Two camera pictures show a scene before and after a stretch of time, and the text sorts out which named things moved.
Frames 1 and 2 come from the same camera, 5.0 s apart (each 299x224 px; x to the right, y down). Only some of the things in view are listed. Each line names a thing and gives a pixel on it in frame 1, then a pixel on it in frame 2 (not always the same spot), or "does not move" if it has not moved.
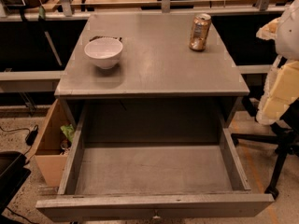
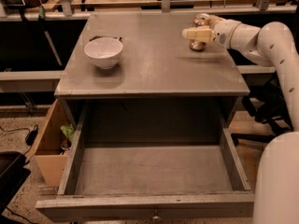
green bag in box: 69,131 does not move
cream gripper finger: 281,91 → 200,34
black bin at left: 13,174 does not move
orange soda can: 200,28 does not move
